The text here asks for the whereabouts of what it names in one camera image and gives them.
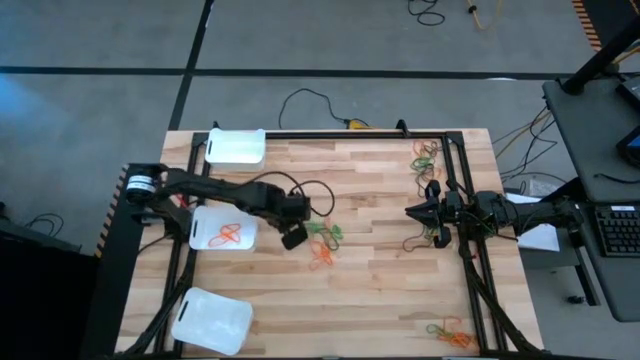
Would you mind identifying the white plastic basket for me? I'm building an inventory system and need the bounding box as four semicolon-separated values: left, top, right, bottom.
204;127;267;173
171;286;255;357
188;204;259;252

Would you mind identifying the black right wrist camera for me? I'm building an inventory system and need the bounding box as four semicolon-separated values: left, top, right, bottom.
444;192;470;221

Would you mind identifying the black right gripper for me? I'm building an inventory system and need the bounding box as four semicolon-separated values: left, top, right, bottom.
404;178;472;250

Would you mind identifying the black diagonal pole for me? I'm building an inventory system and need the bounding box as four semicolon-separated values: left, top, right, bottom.
562;17;640;97

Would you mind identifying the clear plastic bag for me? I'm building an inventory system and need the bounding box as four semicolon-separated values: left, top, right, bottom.
519;177;556;199

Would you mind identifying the thin black floor cable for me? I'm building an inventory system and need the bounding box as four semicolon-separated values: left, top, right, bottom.
24;212;67;239
492;106;576;197

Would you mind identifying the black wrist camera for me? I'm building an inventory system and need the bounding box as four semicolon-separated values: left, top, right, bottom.
283;194;312;222
444;192;470;221

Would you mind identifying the orange black striped platform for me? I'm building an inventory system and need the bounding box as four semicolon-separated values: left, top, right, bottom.
571;0;640;54

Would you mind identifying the black flat device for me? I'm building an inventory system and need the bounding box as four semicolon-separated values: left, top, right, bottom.
614;74;640;104

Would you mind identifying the black keyboard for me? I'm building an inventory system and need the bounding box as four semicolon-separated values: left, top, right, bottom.
593;204;640;259

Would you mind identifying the black left camera cable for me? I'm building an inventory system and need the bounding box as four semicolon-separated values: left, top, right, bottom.
238;170;336;218

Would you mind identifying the yellow hanging cable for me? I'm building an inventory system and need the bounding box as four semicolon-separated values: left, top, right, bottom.
466;0;502;31

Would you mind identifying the black tablet blue screen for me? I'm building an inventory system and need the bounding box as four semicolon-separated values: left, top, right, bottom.
615;124;640;169

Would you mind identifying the black aluminium rig frame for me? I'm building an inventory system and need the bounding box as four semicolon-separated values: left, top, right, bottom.
117;118;551;359

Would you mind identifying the white paper sheet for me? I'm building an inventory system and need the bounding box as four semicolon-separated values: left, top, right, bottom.
503;192;561;253

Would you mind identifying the black cabinet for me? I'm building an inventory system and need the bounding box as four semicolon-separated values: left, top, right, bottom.
0;219;99;360

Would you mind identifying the grey desk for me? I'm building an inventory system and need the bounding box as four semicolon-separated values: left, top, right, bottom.
542;74;640;324

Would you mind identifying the coiled black cable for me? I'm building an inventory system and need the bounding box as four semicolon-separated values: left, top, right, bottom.
407;0;446;28

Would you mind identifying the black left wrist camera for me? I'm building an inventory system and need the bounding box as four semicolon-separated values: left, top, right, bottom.
283;194;312;222

